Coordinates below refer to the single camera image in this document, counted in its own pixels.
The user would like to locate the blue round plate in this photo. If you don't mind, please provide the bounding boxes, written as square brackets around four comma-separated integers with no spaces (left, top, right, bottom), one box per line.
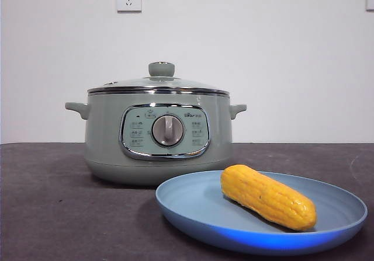
[154,169,369,257]

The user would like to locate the yellow corn cob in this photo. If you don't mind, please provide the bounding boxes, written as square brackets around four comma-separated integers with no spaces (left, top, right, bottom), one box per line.
[220,163,318,232]

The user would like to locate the glass lid with green knob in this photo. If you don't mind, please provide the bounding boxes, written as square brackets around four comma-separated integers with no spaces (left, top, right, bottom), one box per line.
[87,61,230,95]

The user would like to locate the pale green electric steamer pot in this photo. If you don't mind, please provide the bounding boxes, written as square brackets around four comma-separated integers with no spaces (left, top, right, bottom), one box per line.
[64,90,247,187]

